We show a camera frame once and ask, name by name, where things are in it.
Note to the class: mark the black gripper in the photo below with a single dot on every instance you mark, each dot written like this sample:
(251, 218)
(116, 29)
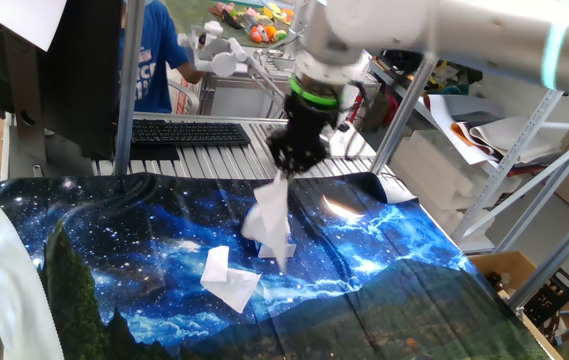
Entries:
(309, 122)

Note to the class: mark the white napkin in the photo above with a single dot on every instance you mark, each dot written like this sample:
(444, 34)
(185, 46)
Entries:
(229, 285)
(271, 215)

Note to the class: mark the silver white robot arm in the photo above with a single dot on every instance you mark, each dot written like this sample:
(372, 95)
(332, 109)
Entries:
(489, 35)

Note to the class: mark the person's bare forearm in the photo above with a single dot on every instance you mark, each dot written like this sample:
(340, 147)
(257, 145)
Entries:
(189, 75)

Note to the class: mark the loose white napkin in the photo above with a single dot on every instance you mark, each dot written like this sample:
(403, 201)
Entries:
(229, 285)

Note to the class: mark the blue tissue pack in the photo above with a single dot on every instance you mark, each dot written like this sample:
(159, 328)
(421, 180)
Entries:
(284, 251)

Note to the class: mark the black keyboard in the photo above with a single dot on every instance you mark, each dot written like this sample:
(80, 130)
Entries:
(189, 134)

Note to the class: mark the white articulated haptic device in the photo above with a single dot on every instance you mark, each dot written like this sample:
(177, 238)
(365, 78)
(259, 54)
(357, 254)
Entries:
(221, 62)

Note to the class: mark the orange plush toy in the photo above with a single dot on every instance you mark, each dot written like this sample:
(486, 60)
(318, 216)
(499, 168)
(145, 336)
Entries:
(266, 34)

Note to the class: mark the white bag with red print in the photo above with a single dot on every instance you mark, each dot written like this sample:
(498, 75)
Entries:
(184, 102)

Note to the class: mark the white foam blocks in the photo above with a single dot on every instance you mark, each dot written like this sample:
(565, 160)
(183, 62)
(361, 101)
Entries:
(429, 170)

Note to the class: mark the black desk pad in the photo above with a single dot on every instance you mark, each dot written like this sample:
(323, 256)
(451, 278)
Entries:
(154, 152)

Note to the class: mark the large white shelf paper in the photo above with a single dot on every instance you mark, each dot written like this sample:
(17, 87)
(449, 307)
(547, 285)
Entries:
(444, 120)

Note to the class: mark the pink plush toy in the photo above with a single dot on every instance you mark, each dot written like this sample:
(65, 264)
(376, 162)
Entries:
(221, 10)

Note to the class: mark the person in blue shirt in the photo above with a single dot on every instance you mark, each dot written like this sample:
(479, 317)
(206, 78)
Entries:
(159, 50)

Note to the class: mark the grey aluminium pole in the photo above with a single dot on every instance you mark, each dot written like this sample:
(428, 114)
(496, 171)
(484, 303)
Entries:
(129, 100)

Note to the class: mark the starry night sky tablecloth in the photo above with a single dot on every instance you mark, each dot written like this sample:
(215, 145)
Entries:
(139, 240)

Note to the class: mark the grey metal shelf rack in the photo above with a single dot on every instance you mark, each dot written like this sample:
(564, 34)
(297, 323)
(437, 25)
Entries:
(509, 160)

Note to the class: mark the beige folded fabric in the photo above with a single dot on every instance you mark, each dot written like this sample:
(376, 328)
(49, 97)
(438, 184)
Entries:
(514, 137)

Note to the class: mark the black computer monitor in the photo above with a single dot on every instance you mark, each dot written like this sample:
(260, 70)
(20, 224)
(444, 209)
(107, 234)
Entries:
(79, 75)

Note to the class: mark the brown cardboard box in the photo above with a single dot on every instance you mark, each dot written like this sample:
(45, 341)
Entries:
(509, 262)

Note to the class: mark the white paper sheet on monitor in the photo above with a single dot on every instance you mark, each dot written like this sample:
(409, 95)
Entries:
(24, 20)

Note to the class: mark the white cloth sheet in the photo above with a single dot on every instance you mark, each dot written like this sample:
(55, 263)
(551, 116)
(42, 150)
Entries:
(14, 300)

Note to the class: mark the black perforated metal bracket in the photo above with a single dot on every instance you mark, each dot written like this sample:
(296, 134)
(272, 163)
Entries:
(554, 297)

